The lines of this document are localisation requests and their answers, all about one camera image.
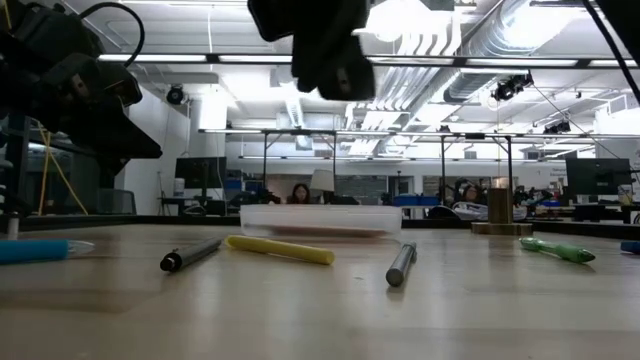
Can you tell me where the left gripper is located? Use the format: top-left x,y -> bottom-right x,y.
0,52 -> 162,175

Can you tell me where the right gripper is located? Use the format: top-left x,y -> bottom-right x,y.
247,0 -> 376,101

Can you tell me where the brown pencil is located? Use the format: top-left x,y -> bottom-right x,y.
385,241 -> 418,289

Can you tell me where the green retractable pen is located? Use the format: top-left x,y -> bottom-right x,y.
518,236 -> 597,265

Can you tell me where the clear pencil box orange lid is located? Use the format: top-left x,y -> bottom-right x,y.
238,203 -> 404,240

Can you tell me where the grey mesh chair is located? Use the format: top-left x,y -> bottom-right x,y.
94,188 -> 137,216

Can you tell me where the black computer monitor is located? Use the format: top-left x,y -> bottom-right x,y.
565,158 -> 633,197
174,156 -> 229,191

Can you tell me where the white lampshade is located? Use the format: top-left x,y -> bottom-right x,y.
308,169 -> 336,193

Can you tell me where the person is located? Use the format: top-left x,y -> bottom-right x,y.
451,181 -> 501,221
285,182 -> 312,205

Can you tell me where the thin black pen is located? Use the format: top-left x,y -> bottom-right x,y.
159,237 -> 224,274

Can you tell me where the blue pen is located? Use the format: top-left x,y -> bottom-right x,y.
0,238 -> 96,265

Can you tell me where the blue storage bin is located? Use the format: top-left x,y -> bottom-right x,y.
393,194 -> 442,208

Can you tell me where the yellow highlighter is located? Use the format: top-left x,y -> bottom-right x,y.
224,234 -> 337,266

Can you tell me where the brass cylinder stand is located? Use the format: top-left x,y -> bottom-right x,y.
470,185 -> 534,236

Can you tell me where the yellow extension cord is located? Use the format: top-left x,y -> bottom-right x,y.
42,124 -> 90,216
38,127 -> 54,212

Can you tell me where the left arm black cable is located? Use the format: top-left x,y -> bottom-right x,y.
78,1 -> 147,69

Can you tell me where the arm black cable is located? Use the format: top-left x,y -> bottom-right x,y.
582,0 -> 640,104
78,1 -> 147,69

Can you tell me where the black workbench frame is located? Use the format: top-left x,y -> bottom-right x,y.
438,132 -> 516,201
198,128 -> 342,206

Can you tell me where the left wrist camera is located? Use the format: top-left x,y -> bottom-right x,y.
12,2 -> 104,57

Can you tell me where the black ceiling-hung camera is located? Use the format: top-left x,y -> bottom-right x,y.
490,71 -> 535,103

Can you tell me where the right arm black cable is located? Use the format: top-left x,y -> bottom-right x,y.
582,0 -> 640,104

